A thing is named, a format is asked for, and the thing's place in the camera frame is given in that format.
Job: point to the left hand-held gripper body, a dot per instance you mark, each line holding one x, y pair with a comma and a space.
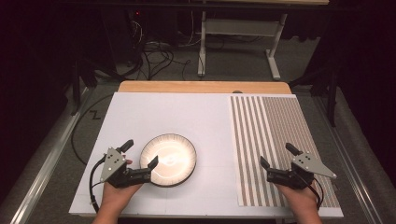
113, 161

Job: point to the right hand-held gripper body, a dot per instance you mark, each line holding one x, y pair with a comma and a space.
308, 163

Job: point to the person's left hand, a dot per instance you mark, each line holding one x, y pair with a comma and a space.
113, 199

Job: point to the person's right hand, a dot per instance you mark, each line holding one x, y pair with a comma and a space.
302, 200

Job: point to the striped placemat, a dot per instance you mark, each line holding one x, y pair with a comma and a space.
264, 130

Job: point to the white board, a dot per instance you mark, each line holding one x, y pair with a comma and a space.
174, 115

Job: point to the black metal stand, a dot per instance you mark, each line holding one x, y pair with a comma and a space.
75, 90
332, 99

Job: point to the wooden table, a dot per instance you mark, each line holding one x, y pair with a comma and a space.
202, 86

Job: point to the dark device with red light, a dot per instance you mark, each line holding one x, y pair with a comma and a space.
137, 13

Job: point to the aluminium floor rail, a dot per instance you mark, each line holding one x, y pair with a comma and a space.
351, 161
46, 165

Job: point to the white metal desk frame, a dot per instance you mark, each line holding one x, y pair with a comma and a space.
239, 27

